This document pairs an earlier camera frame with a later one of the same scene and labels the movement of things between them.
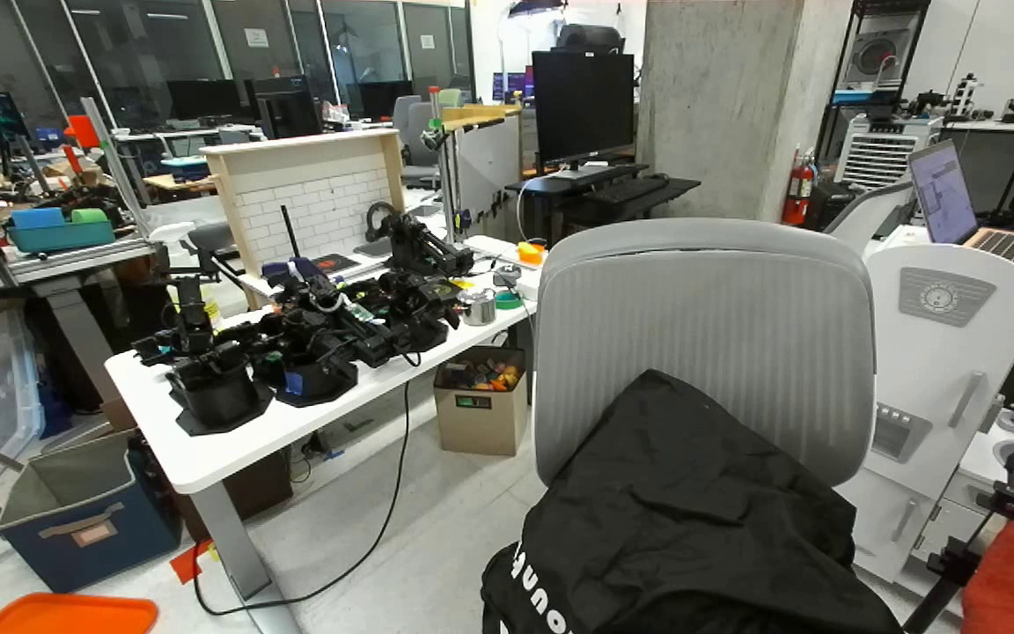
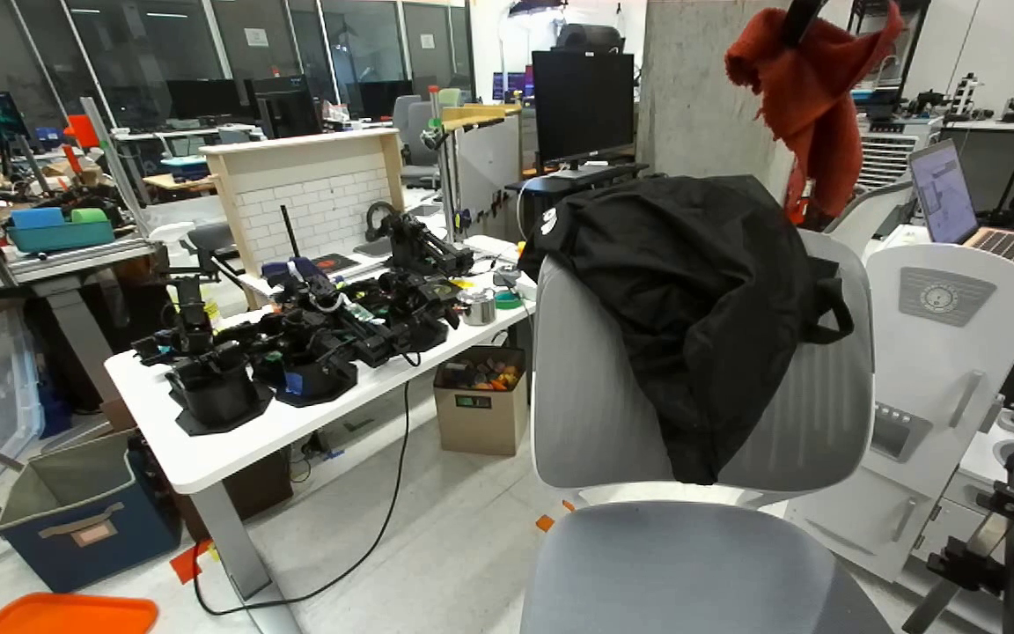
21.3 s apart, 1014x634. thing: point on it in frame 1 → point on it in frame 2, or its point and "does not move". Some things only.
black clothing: x=678 y=514 → x=715 y=283
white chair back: x=945 y=357 does not move
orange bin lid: x=75 y=615 does not move
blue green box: x=59 y=227 does not move
